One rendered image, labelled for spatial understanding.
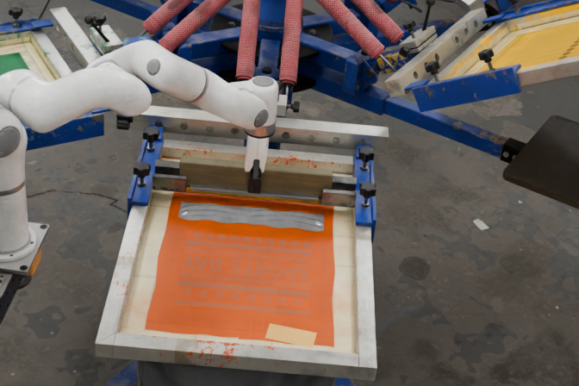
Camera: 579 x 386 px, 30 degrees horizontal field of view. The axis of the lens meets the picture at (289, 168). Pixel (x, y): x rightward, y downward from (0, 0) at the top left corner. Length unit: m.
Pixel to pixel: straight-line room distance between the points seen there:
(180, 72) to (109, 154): 2.32
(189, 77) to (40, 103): 0.35
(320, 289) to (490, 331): 1.53
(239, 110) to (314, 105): 2.62
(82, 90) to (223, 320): 0.60
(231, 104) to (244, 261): 0.39
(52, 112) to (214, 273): 0.60
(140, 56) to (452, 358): 1.87
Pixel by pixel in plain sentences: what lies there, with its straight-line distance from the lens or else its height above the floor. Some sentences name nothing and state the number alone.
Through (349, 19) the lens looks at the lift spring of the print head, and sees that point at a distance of 3.18.
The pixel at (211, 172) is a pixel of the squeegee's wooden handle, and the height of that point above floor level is 1.04.
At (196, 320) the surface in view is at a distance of 2.39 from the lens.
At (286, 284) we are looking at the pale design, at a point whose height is 0.96.
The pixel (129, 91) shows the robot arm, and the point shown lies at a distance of 2.21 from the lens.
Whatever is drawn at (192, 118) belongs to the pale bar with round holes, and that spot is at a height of 1.04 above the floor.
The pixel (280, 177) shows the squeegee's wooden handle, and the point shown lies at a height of 1.04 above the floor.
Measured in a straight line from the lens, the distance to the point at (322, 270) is 2.54.
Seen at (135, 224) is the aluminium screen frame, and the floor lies 0.99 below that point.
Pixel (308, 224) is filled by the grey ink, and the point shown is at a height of 0.96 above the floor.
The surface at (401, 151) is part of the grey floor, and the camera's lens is 4.78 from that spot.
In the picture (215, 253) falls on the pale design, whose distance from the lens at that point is 2.56.
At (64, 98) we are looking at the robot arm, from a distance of 2.16.
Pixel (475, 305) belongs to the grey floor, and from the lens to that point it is 4.03.
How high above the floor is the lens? 2.57
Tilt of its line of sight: 34 degrees down
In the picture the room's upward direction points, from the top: 6 degrees clockwise
